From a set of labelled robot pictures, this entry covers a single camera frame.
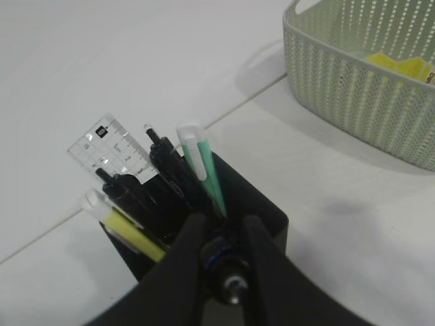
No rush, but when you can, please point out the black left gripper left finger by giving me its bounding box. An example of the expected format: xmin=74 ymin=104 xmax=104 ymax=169
xmin=90 ymin=213 xmax=207 ymax=325

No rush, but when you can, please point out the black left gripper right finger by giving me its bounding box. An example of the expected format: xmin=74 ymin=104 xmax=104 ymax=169
xmin=241 ymin=215 xmax=369 ymax=325

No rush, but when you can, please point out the black pen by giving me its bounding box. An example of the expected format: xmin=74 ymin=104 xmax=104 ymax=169
xmin=199 ymin=223 xmax=251 ymax=306
xmin=95 ymin=168 xmax=183 ymax=245
xmin=144 ymin=124 xmax=215 ymax=218

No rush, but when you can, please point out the yellow utility knife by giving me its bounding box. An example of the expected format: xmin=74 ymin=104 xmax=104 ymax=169
xmin=81 ymin=189 xmax=166 ymax=262

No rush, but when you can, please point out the mint green utility knife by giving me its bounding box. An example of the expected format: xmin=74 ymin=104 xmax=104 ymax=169
xmin=176 ymin=122 xmax=228 ymax=218

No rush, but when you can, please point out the clear plastic ruler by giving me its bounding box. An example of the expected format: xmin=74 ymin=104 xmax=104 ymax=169
xmin=67 ymin=113 xmax=158 ymax=184

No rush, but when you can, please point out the yellow waste paper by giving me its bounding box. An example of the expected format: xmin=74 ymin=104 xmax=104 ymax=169
xmin=365 ymin=52 xmax=434 ymax=85

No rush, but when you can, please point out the black square pen holder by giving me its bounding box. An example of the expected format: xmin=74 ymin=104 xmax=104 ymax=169
xmin=98 ymin=151 xmax=290 ymax=326

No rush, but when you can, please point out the green woven plastic basket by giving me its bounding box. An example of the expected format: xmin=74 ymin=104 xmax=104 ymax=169
xmin=282 ymin=1 xmax=434 ymax=170

